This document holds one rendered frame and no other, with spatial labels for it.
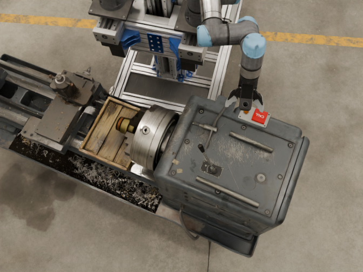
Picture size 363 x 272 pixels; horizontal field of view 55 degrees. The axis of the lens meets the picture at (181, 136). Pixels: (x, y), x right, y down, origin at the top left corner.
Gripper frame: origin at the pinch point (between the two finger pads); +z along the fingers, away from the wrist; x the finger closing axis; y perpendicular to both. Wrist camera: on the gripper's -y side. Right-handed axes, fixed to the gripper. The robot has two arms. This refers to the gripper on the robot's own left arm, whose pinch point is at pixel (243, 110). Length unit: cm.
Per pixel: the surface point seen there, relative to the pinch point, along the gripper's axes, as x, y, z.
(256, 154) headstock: -8.7, -7.5, 18.8
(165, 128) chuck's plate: 33.6, -3.0, 17.1
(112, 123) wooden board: 72, 14, 47
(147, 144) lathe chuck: 40.5, -11.2, 20.9
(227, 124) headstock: 6.3, 3.3, 15.3
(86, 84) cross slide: 90, 29, 34
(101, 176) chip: 81, -4, 81
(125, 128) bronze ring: 56, 0, 27
